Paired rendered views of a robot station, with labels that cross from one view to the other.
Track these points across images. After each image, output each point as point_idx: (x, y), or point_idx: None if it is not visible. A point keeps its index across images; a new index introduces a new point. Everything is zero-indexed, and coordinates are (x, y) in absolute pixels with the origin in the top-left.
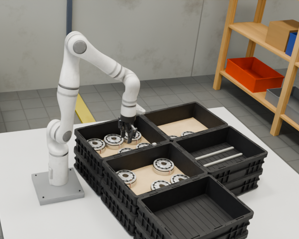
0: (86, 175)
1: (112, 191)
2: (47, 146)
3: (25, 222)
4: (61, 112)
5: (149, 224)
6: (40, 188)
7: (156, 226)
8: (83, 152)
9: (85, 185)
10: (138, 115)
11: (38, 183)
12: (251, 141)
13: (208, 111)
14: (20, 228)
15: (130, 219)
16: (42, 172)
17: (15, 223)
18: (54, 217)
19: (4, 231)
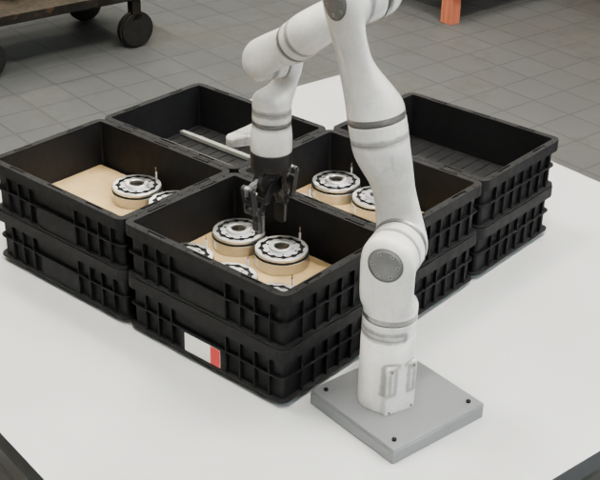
0: (330, 360)
1: (424, 262)
2: (413, 306)
3: (552, 420)
4: (413, 179)
5: (507, 191)
6: (441, 415)
7: (526, 168)
8: (319, 312)
9: (351, 370)
10: (133, 222)
11: (422, 425)
12: (163, 96)
13: (43, 142)
14: (579, 421)
15: (474, 244)
16: (372, 433)
17: (570, 432)
18: (501, 384)
19: None
